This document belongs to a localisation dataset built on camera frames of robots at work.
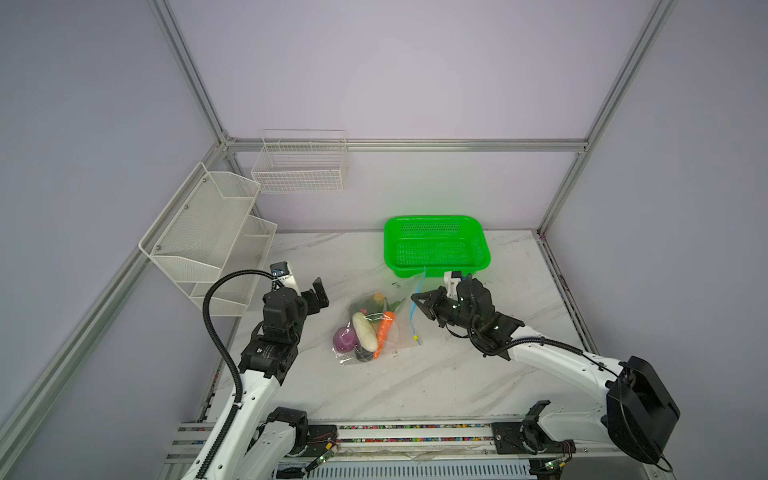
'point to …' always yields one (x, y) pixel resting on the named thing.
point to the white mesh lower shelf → (230, 297)
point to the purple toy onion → (345, 339)
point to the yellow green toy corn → (376, 303)
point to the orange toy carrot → (384, 331)
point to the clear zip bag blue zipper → (406, 327)
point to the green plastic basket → (431, 246)
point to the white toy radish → (366, 332)
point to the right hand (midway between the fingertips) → (407, 297)
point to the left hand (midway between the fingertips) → (301, 285)
